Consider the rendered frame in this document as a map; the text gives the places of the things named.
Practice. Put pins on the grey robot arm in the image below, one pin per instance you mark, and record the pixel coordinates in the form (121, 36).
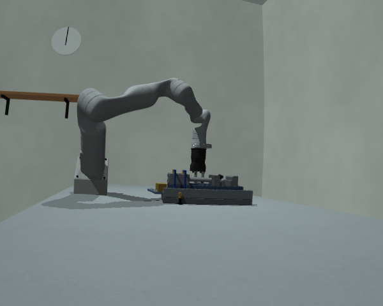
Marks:
(93, 108)

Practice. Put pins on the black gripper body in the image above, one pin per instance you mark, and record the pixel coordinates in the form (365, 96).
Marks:
(198, 154)

